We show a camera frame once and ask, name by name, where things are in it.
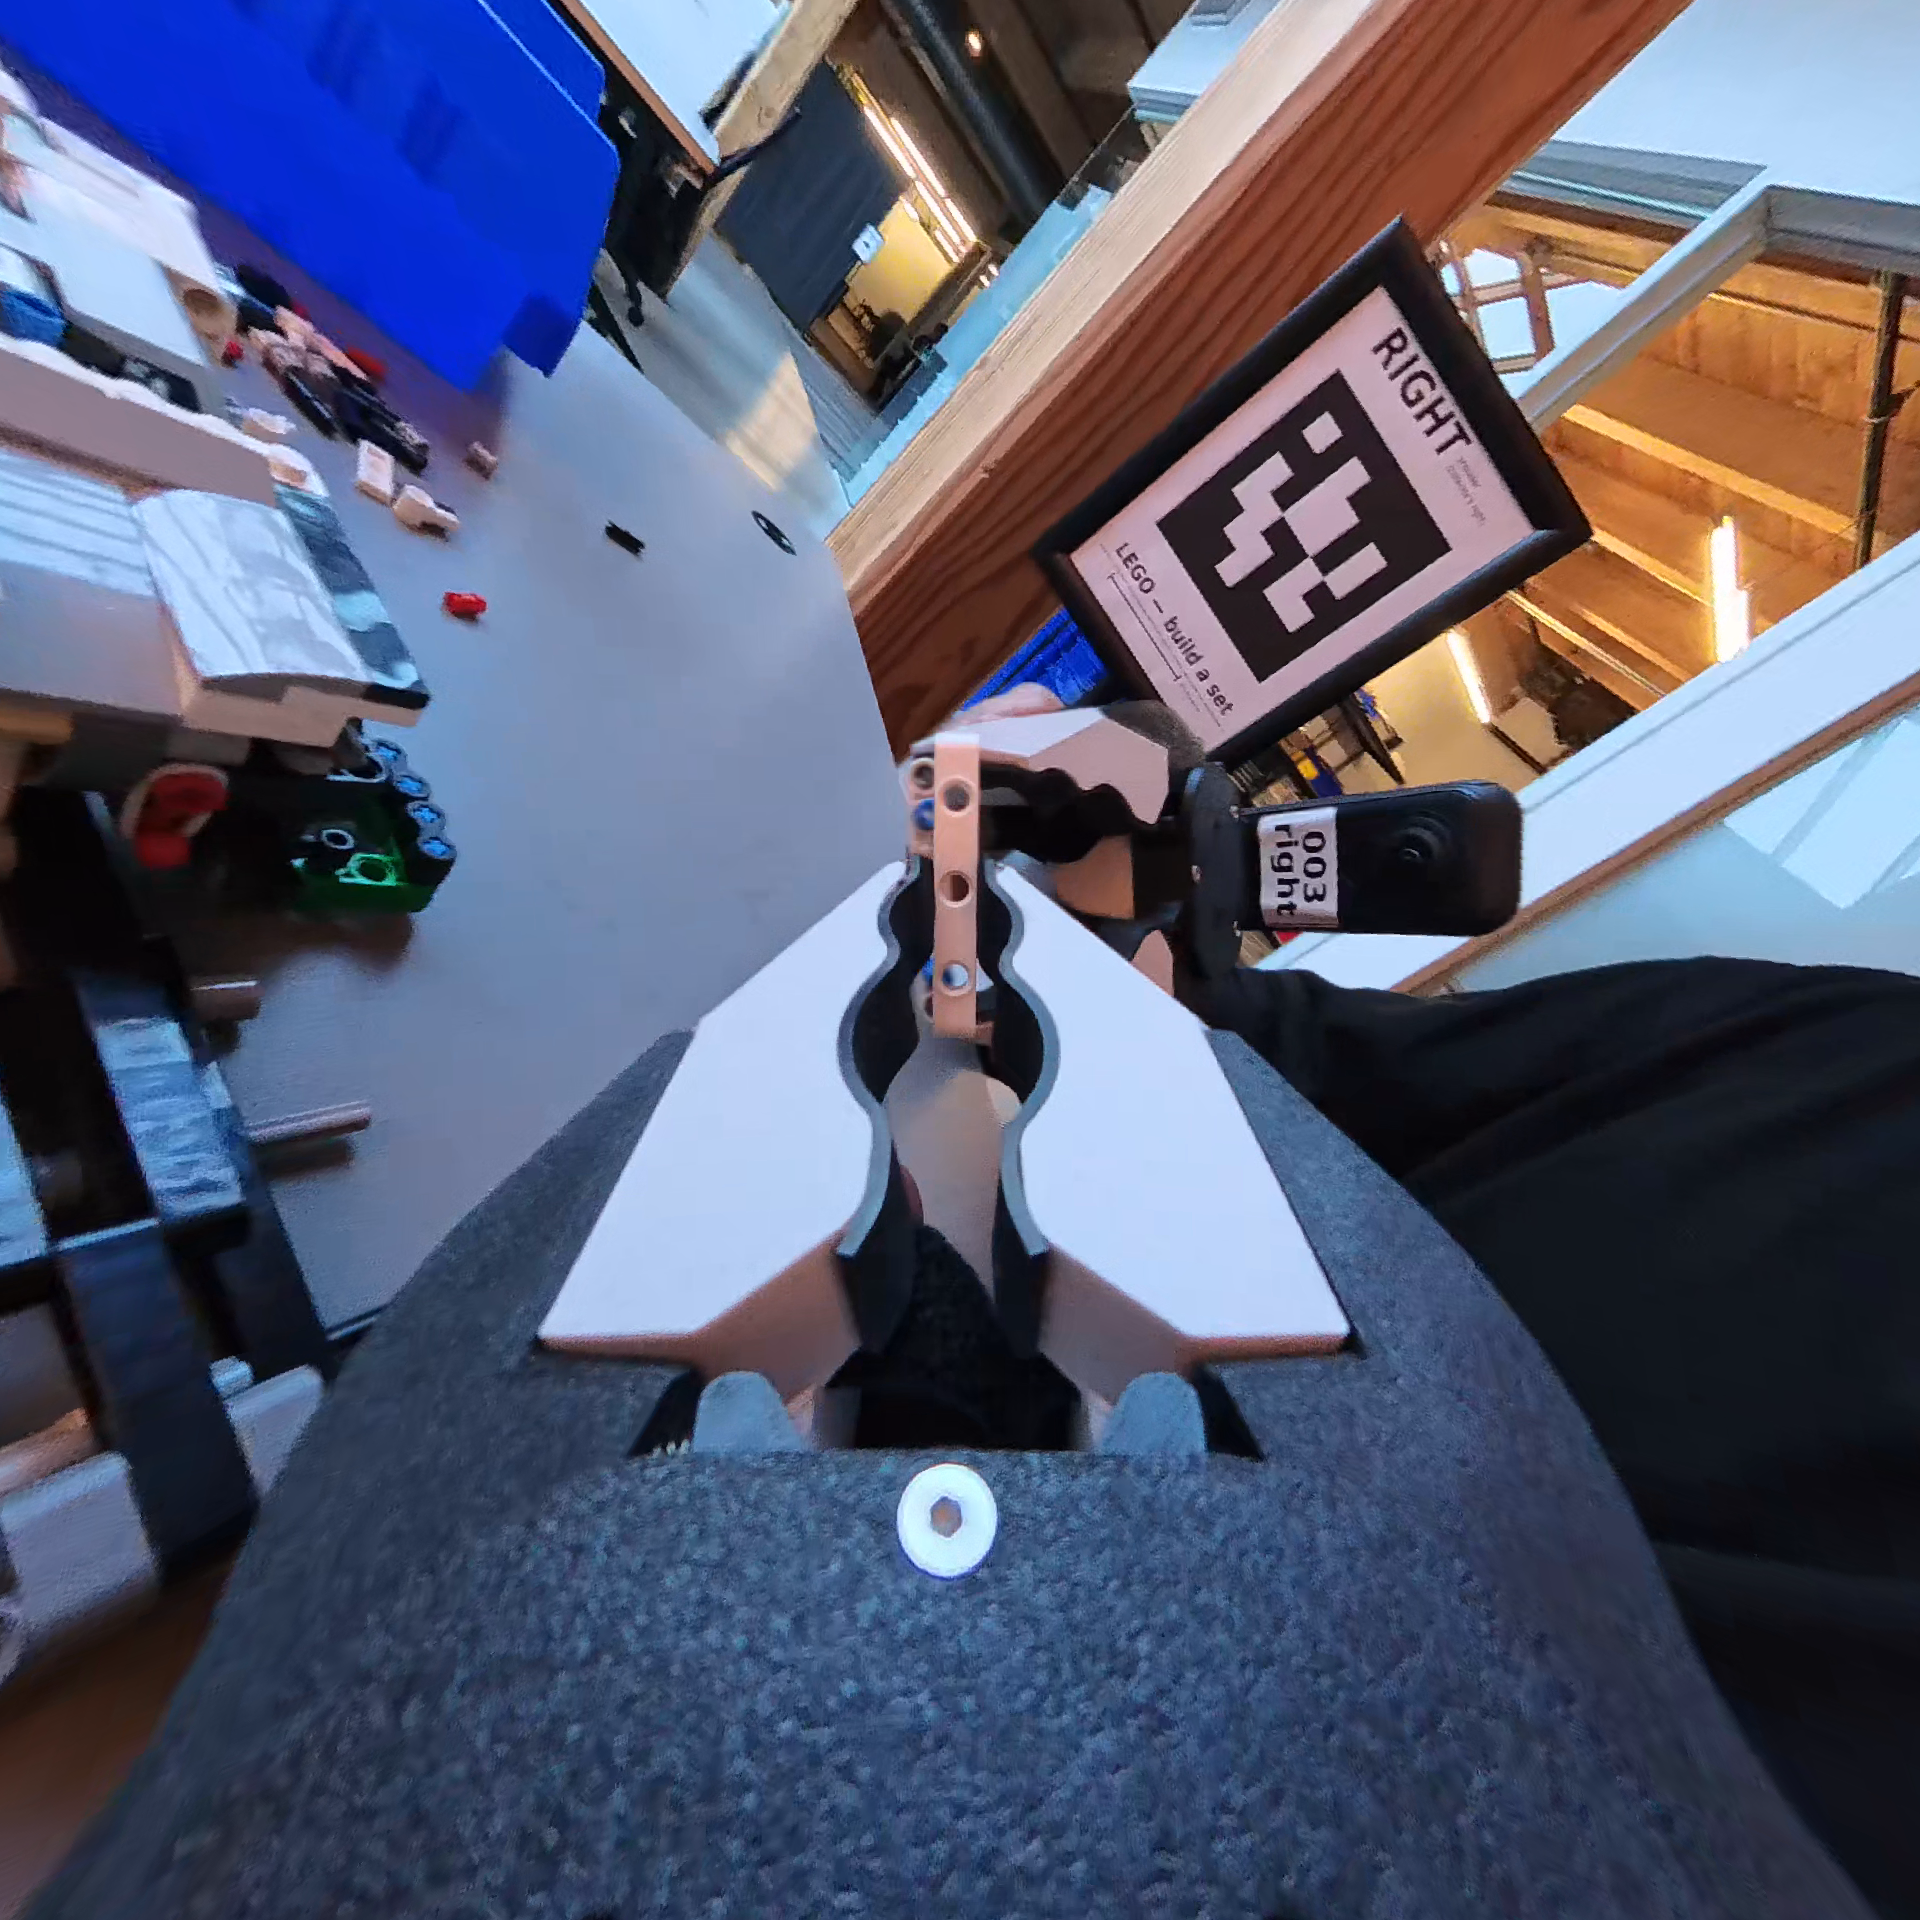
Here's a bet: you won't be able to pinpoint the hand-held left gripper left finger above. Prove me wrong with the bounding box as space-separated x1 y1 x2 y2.
537 862 924 1404

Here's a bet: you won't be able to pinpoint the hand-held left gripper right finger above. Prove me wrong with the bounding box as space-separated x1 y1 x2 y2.
983 862 1356 1412

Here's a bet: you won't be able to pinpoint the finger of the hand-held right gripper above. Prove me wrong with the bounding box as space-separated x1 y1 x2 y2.
934 707 1176 832
994 832 1184 919

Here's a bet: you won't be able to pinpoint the white lego beam blue pins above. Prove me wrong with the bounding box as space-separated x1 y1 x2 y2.
903 734 1003 1047

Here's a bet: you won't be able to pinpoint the person's right forearm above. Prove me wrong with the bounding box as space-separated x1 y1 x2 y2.
1191 957 1920 1920

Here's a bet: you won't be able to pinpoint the green black lego wheel assembly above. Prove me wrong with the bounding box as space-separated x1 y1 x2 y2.
287 722 460 919

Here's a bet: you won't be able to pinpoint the black white lego technic model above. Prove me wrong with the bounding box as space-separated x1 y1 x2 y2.
0 337 460 1624

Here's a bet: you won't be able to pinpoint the pile of loose lego pieces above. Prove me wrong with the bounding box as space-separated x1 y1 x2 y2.
181 262 437 482

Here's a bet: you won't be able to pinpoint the blue plastic bin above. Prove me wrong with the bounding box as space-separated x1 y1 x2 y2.
0 0 624 395

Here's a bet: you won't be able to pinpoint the white cardboard box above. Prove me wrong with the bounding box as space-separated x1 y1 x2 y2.
0 75 226 378

